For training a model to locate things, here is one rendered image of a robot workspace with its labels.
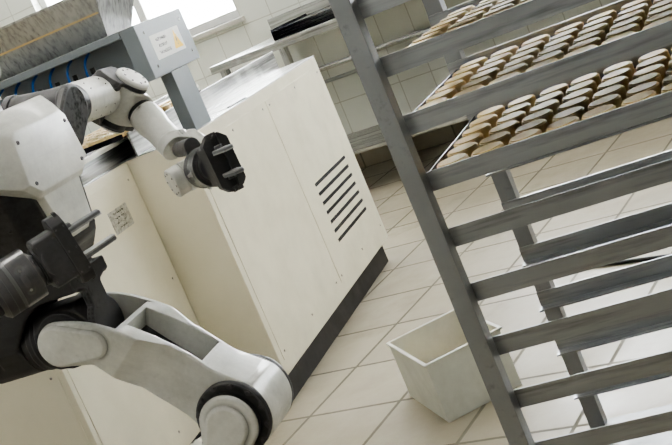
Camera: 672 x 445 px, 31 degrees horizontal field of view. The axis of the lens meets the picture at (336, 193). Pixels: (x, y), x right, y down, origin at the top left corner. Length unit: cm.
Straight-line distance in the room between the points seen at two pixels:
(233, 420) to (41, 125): 63
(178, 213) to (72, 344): 129
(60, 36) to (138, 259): 69
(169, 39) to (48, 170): 140
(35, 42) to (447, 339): 144
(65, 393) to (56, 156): 90
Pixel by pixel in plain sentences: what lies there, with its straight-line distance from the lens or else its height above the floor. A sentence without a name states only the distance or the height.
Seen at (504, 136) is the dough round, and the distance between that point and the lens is 185.
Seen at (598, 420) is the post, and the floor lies 16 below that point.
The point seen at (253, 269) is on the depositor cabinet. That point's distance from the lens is 356.
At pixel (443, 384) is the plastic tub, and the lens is 301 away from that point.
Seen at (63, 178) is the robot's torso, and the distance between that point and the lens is 226.
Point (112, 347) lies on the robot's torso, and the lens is 225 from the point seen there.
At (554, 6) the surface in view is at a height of 96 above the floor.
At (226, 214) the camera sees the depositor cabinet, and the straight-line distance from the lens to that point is 352.
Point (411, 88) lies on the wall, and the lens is 667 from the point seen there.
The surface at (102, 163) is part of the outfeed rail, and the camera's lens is 343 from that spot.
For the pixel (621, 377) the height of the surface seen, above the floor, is 42.
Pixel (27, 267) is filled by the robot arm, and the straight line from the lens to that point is 195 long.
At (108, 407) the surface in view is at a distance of 312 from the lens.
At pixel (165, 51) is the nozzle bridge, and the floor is 108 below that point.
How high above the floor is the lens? 112
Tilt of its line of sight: 10 degrees down
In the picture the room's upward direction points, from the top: 23 degrees counter-clockwise
